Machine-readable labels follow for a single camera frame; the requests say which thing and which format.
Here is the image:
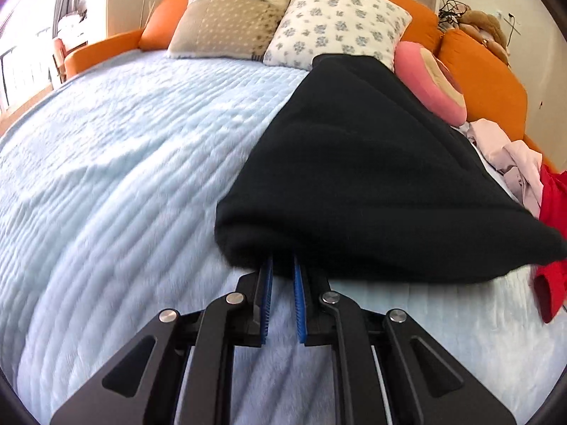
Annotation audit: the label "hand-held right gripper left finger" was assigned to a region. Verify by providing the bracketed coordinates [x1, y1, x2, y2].
[50, 259, 275, 425]

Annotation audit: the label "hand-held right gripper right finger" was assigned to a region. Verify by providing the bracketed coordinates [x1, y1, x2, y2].
[292, 252, 518, 425]

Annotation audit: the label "black zip-neck sweater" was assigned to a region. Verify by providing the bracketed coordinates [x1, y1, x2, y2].
[214, 53, 567, 285]

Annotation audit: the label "pale pink clothes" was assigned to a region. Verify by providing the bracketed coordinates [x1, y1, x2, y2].
[452, 119, 545, 217]

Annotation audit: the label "light blue quilted blanket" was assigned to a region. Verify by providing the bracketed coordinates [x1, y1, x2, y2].
[0, 49, 567, 425]

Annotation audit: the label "pink round cushion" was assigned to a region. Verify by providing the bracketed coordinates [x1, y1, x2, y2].
[393, 41, 468, 125]

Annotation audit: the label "red garment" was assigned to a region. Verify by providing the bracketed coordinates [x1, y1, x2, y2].
[532, 165, 567, 325]

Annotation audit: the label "beige patchwork pillow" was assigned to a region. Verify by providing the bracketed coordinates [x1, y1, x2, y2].
[167, 0, 294, 63]

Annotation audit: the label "large orange side cushion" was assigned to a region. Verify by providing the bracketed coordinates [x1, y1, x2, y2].
[436, 30, 529, 142]

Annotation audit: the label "white floral pillow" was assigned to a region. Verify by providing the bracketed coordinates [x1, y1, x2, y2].
[263, 0, 414, 73]

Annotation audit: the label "brown plush toy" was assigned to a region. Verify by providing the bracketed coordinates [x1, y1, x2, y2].
[458, 10, 510, 65]

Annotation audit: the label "balcony railing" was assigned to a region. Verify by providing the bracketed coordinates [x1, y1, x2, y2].
[0, 27, 58, 111]

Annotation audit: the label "orange bed frame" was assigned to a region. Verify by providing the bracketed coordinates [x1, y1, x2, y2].
[64, 0, 567, 173]

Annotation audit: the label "tangle of black cables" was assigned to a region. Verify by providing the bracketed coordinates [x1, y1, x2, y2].
[438, 0, 470, 25]

